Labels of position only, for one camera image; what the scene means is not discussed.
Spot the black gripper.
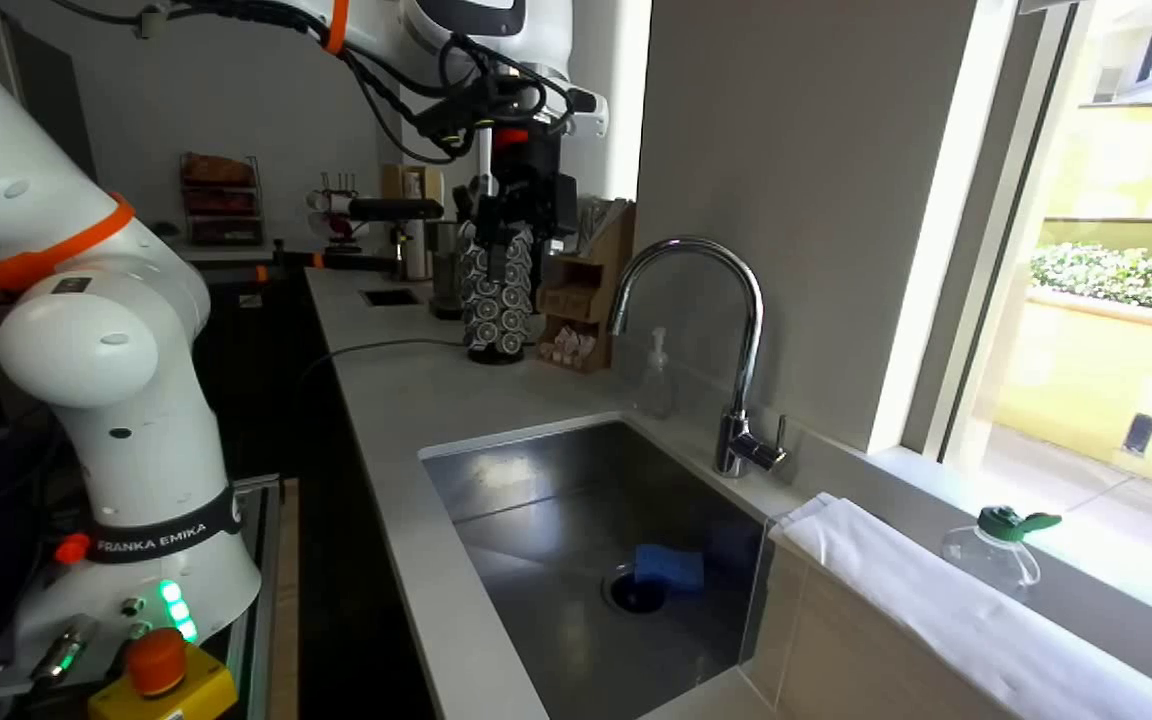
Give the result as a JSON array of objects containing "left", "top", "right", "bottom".
[{"left": 477, "top": 122, "right": 576, "bottom": 241}]

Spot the patterned black white canister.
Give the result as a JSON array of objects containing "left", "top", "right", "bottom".
[{"left": 460, "top": 227, "right": 536, "bottom": 364}]

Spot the white folded towel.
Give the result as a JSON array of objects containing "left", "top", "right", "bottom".
[{"left": 771, "top": 492, "right": 1152, "bottom": 720}]

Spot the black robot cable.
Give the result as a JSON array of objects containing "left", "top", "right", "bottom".
[{"left": 54, "top": 0, "right": 605, "bottom": 162}]

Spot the chrome gooseneck faucet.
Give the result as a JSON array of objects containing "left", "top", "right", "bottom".
[{"left": 608, "top": 234, "right": 789, "bottom": 475}]

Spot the wooden tea box organizer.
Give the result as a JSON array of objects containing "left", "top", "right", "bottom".
[{"left": 536, "top": 198, "right": 637, "bottom": 371}]

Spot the blue sponge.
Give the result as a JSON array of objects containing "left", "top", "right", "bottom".
[{"left": 634, "top": 543, "right": 706, "bottom": 595}]

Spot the clear bottle green cap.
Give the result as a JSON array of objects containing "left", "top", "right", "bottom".
[{"left": 939, "top": 502, "right": 1062, "bottom": 595}]

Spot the yellow emergency stop box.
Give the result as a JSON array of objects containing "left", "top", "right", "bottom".
[{"left": 86, "top": 626, "right": 239, "bottom": 720}]

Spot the clear soap dispenser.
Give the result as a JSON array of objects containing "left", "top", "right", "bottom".
[{"left": 639, "top": 326, "right": 678, "bottom": 420}]

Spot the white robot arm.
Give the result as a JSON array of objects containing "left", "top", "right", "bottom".
[{"left": 0, "top": 0, "right": 576, "bottom": 697}]

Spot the stainless steel sink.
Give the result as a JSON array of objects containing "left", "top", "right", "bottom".
[{"left": 420, "top": 420, "right": 789, "bottom": 720}]

